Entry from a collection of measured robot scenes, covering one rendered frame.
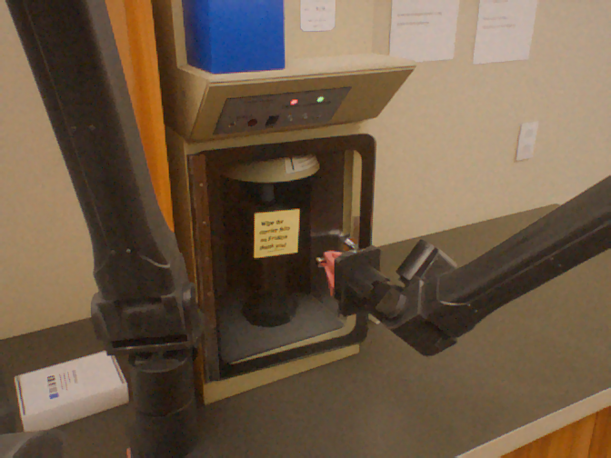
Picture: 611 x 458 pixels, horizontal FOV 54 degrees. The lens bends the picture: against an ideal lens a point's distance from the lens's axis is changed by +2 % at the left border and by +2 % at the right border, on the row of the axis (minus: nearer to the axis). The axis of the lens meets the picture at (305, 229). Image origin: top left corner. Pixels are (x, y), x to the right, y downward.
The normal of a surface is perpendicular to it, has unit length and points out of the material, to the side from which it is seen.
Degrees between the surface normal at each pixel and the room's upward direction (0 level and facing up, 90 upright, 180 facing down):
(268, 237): 90
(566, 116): 90
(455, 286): 43
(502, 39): 90
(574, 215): 50
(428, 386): 0
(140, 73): 90
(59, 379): 0
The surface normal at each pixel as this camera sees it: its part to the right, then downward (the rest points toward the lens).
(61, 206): 0.48, 0.34
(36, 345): 0.00, -0.92
